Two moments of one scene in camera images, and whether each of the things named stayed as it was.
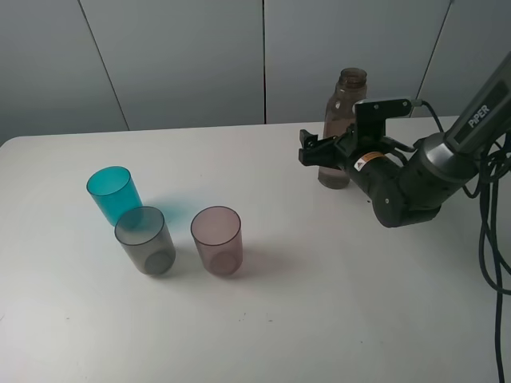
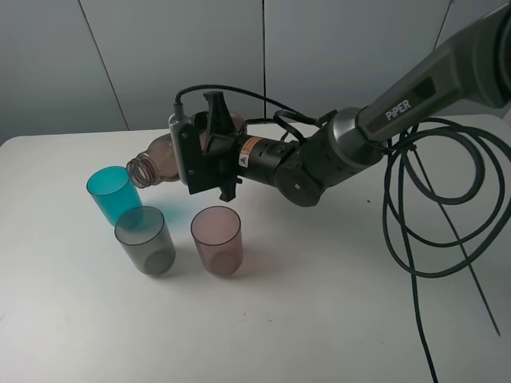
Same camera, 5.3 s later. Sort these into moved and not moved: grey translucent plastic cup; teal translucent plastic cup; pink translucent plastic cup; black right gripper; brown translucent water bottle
Moved: brown translucent water bottle; black right gripper
Not moved: teal translucent plastic cup; pink translucent plastic cup; grey translucent plastic cup
